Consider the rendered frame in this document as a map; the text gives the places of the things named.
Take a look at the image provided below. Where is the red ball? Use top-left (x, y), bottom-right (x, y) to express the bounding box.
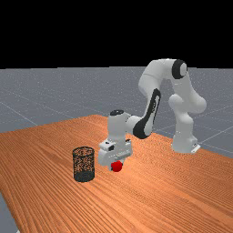
top-left (110, 161), bottom-right (124, 173)

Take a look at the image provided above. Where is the dark mesh basket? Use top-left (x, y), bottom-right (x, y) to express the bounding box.
top-left (72, 146), bottom-right (96, 183)

